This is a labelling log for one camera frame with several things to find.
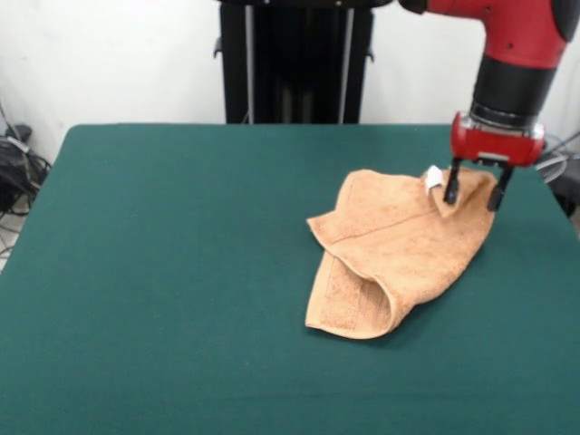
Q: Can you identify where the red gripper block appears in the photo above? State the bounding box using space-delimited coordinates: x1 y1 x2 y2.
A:
442 111 546 213

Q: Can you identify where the tan terry towel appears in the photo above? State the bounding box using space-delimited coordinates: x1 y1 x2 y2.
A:
304 165 498 340

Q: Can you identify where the dark green table cloth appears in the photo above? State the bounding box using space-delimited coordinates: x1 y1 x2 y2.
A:
0 121 580 435

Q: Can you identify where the grey cables and caster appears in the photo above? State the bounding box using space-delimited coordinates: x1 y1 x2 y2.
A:
534 130 580 219

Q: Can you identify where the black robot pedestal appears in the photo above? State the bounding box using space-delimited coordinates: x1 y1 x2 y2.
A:
212 0 378 125

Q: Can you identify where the black cable bundle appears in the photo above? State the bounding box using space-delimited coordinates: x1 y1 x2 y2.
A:
0 124 53 217

